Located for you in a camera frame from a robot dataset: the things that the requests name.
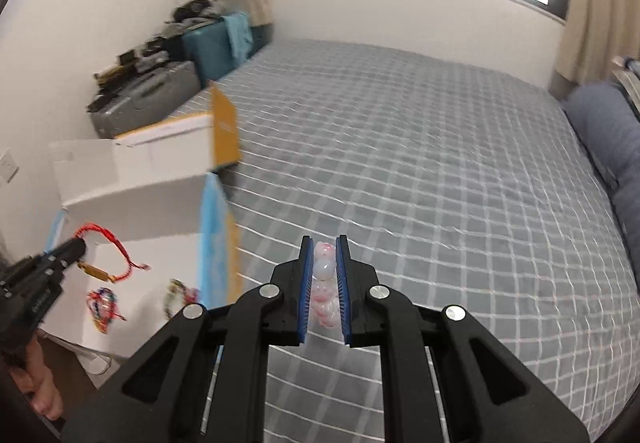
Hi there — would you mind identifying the red cord gold tube bracelet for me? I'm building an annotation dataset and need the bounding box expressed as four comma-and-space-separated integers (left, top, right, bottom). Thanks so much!
75, 223, 151, 283

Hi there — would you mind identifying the pink white bead bracelet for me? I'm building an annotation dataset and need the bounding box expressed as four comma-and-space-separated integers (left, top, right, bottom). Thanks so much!
311, 242, 346, 331

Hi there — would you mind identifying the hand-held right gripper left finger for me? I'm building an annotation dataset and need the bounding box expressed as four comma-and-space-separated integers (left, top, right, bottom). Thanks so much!
60, 235, 315, 443

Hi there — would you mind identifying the blue-grey pillow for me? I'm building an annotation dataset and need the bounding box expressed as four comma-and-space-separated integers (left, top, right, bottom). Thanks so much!
562, 80, 640, 264

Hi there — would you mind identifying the multicoloured bead bracelet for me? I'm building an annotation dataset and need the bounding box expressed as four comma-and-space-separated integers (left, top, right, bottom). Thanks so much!
86, 287, 128, 334

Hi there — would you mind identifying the brown bead bracelet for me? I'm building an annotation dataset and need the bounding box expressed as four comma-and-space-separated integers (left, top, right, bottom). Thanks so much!
164, 279, 201, 319

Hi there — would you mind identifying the light blue cloth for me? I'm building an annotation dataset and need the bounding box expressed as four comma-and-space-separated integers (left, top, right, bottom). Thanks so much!
222, 13, 255, 61

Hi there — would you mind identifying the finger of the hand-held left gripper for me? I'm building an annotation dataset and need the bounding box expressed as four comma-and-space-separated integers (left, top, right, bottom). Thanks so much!
0, 238, 88, 281
0, 250, 87, 301

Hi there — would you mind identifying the white cable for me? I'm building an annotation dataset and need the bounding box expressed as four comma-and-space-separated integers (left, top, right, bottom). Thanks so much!
80, 348, 123, 376

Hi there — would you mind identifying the white cardboard box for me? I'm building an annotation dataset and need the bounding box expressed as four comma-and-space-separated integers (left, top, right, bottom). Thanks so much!
45, 80, 243, 364

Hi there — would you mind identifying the teal suitcase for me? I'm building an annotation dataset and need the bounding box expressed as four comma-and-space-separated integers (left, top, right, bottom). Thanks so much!
181, 18, 273, 88

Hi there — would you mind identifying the white wall switch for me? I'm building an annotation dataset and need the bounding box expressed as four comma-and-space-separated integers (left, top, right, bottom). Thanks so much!
0, 148, 21, 186

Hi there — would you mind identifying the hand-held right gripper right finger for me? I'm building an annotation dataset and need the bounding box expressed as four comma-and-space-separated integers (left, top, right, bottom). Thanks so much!
335, 234, 591, 443

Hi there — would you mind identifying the pile of dark clutter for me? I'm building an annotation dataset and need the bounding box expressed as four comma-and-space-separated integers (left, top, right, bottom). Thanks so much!
92, 0, 226, 88

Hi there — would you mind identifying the grey suitcase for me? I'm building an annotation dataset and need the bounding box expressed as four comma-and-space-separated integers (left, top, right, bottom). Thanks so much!
87, 60, 203, 138

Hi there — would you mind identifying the person's left hand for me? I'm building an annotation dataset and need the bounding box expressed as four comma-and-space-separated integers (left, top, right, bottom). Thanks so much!
7, 340, 66, 421

